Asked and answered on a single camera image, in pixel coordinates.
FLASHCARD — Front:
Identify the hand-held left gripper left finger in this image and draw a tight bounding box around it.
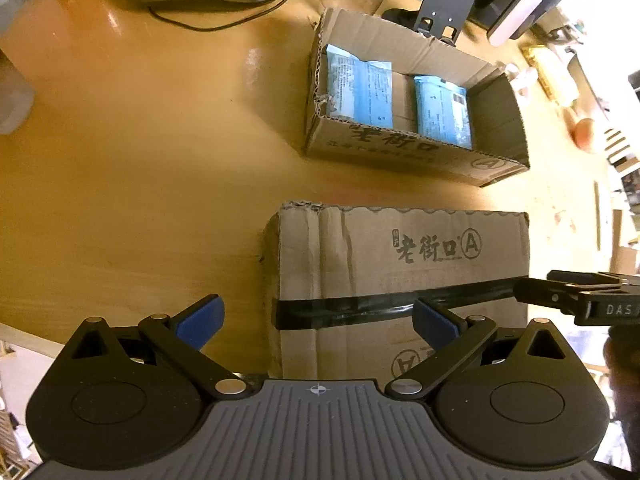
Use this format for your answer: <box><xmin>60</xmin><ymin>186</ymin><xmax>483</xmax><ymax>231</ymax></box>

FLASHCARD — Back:
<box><xmin>55</xmin><ymin>294</ymin><xmax>251</xmax><ymax>401</ymax></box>

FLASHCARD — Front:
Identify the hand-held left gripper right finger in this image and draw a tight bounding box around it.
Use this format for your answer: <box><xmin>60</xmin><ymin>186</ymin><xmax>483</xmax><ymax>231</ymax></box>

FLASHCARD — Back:
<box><xmin>385</xmin><ymin>297</ymin><xmax>583</xmax><ymax>402</ymax></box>

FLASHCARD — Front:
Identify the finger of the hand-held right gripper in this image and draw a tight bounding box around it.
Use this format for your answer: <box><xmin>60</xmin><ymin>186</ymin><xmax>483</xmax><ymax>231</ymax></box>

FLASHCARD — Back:
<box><xmin>547</xmin><ymin>270</ymin><xmax>627</xmax><ymax>289</ymax></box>
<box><xmin>515</xmin><ymin>277</ymin><xmax>592</xmax><ymax>314</ymax></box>

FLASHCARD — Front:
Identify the printed cardboard box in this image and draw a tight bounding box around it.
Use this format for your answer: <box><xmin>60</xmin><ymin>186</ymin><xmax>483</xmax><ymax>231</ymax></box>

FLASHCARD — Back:
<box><xmin>302</xmin><ymin>7</ymin><xmax>531</xmax><ymax>188</ymax></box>

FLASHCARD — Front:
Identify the small blue wet wipes packet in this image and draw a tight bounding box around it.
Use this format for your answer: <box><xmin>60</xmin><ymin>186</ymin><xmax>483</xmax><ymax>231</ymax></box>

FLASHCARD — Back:
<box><xmin>414</xmin><ymin>74</ymin><xmax>475</xmax><ymax>150</ymax></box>

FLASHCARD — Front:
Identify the large blue wet wipes packet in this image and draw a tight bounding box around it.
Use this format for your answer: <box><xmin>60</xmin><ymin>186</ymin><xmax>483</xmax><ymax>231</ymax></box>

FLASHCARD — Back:
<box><xmin>322</xmin><ymin>44</ymin><xmax>396</xmax><ymax>126</ymax></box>

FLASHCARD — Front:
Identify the person's right hand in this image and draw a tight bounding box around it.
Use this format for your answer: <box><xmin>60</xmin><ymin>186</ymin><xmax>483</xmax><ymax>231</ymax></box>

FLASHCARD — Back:
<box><xmin>602</xmin><ymin>327</ymin><xmax>640</xmax><ymax>411</ymax></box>

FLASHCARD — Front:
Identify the taped closed cardboard box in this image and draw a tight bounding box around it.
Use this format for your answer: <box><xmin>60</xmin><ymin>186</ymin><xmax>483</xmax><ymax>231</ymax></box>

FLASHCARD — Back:
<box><xmin>262</xmin><ymin>201</ymin><xmax>531</xmax><ymax>386</ymax></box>

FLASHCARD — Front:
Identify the red yellow apple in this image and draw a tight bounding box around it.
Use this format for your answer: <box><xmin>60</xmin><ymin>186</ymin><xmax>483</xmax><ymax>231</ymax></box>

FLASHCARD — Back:
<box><xmin>572</xmin><ymin>117</ymin><xmax>597</xmax><ymax>153</ymax></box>

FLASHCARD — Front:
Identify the yellow wet wipes pack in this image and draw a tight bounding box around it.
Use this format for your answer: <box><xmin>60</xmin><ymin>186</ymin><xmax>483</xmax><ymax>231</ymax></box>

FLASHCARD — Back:
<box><xmin>522</xmin><ymin>45</ymin><xmax>576</xmax><ymax>106</ymax></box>

